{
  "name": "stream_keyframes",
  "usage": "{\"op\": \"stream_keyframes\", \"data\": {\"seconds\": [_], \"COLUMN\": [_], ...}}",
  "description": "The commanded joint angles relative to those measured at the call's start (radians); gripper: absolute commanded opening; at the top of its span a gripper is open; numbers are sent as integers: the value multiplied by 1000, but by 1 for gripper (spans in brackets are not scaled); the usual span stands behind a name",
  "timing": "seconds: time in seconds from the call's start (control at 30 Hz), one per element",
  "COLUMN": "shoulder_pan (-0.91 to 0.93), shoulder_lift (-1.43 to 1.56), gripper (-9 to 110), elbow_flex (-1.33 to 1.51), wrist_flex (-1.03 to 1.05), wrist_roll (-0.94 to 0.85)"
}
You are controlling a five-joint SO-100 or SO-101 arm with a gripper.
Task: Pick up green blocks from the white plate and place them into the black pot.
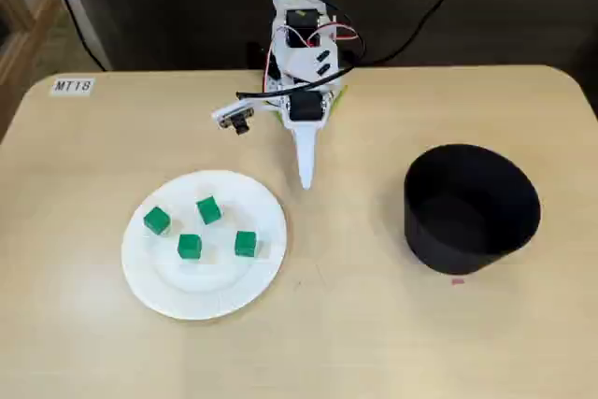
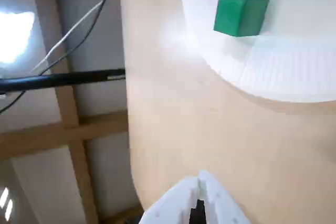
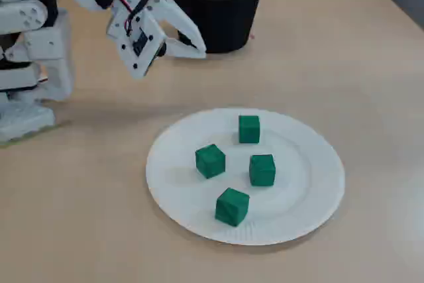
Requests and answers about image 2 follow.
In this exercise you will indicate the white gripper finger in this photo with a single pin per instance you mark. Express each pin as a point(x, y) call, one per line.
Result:
point(170, 205)
point(220, 205)

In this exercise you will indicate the green cube block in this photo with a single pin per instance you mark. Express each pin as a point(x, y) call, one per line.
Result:
point(236, 14)

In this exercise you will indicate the white paper plate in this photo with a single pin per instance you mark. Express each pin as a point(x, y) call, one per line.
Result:
point(288, 64)

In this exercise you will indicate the black tripod pole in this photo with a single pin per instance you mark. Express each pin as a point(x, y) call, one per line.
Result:
point(52, 79)

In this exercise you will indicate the wooden partition frame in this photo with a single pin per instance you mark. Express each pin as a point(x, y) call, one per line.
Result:
point(67, 103)

